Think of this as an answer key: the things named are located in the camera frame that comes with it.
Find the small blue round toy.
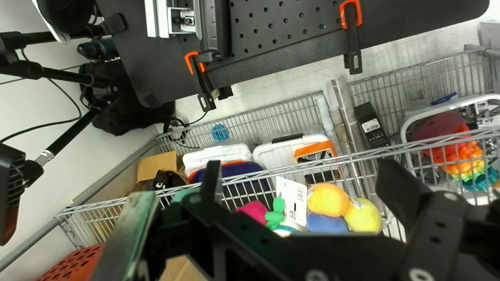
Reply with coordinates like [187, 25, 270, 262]
[209, 123, 231, 144]

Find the black strap bundle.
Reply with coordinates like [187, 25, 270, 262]
[139, 169, 189, 192]

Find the orange ball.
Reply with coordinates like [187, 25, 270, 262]
[306, 183, 351, 219]

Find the small brown cardboard box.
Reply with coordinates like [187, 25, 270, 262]
[136, 150, 181, 184]

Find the black camera stand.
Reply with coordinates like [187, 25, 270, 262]
[0, 30, 107, 169]

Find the metal wire shelf rack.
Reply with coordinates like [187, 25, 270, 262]
[0, 44, 500, 272]

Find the orange perforated crate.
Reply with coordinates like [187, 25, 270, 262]
[36, 244, 106, 281]

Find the red toy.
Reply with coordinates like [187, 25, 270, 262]
[406, 111, 473, 158]

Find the blue ball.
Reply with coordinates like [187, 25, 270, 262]
[304, 212, 350, 236]

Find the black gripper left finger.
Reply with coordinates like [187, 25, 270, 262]
[90, 159, 231, 281]

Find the orange black clamp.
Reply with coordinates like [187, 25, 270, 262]
[182, 50, 232, 112]
[337, 0, 365, 75]

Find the black device white label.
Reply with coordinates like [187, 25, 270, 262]
[353, 100, 392, 150]

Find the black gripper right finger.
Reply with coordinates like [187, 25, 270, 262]
[375, 158, 467, 281]

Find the white wire basket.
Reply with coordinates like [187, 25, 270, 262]
[400, 92, 500, 208]

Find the black backpack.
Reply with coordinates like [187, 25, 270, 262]
[79, 59, 176, 137]

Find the white plastic case orange insert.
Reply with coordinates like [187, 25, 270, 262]
[251, 133, 340, 184]

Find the dark blue cloth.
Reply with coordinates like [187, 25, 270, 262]
[192, 161, 271, 194]

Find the black perforated table board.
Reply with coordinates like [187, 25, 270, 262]
[95, 0, 490, 108]

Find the yellow ball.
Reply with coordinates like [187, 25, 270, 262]
[343, 197, 384, 234]

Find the black round fan device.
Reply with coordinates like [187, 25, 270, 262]
[0, 142, 45, 247]

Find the rainbow coloured toy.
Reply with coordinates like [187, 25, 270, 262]
[423, 139, 498, 194]

